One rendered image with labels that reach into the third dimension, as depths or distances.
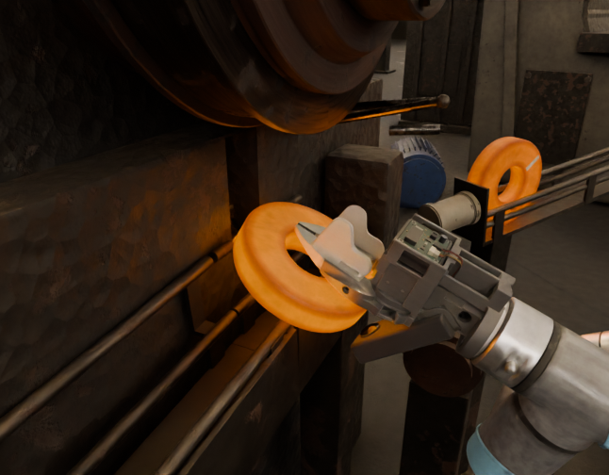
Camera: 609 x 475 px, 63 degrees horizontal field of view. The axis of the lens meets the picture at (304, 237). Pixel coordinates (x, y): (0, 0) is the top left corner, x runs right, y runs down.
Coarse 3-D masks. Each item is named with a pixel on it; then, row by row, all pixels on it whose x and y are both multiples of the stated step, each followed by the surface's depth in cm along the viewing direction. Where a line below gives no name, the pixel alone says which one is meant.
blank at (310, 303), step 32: (256, 224) 50; (288, 224) 53; (320, 224) 55; (256, 256) 46; (288, 256) 49; (256, 288) 46; (288, 288) 45; (320, 288) 47; (288, 320) 46; (320, 320) 46; (352, 320) 49
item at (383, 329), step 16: (384, 320) 54; (432, 320) 47; (448, 320) 47; (368, 336) 52; (384, 336) 50; (400, 336) 49; (416, 336) 48; (432, 336) 47; (448, 336) 46; (368, 352) 52; (384, 352) 51; (400, 352) 50
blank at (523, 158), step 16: (496, 144) 84; (512, 144) 83; (528, 144) 85; (480, 160) 83; (496, 160) 82; (512, 160) 84; (528, 160) 86; (480, 176) 83; (496, 176) 84; (512, 176) 90; (528, 176) 88; (496, 192) 85; (512, 192) 89; (528, 192) 90; (512, 208) 89
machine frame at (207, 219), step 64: (0, 0) 33; (0, 64) 33; (64, 64) 38; (0, 128) 34; (64, 128) 39; (128, 128) 45; (192, 128) 51; (256, 128) 54; (0, 192) 33; (64, 192) 33; (128, 192) 38; (192, 192) 46; (256, 192) 57; (320, 192) 73; (0, 256) 30; (64, 256) 34; (128, 256) 40; (192, 256) 48; (0, 320) 31; (64, 320) 35; (0, 384) 32; (128, 384) 43; (192, 384) 52; (0, 448) 32; (64, 448) 37; (128, 448) 44
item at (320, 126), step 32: (128, 0) 29; (160, 0) 28; (192, 0) 27; (224, 0) 29; (160, 32) 31; (192, 32) 28; (224, 32) 30; (160, 64) 34; (192, 64) 33; (224, 64) 30; (256, 64) 34; (224, 96) 36; (256, 96) 34; (288, 96) 39; (320, 96) 44; (352, 96) 51; (288, 128) 40; (320, 128) 45
